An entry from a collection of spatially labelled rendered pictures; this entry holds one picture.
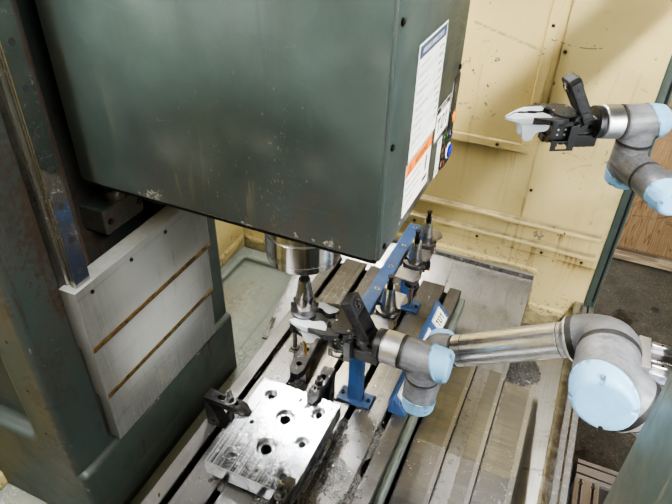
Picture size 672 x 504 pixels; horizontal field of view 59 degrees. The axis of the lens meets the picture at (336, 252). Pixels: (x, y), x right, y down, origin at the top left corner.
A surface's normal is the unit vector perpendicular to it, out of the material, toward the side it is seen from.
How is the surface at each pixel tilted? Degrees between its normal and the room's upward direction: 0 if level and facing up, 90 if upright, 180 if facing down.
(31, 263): 90
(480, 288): 24
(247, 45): 90
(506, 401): 8
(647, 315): 0
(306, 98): 90
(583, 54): 90
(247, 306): 0
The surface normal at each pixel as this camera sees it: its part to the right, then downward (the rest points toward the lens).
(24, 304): 0.91, 0.25
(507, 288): -0.15, -0.51
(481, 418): 0.07, -0.87
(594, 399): -0.52, 0.44
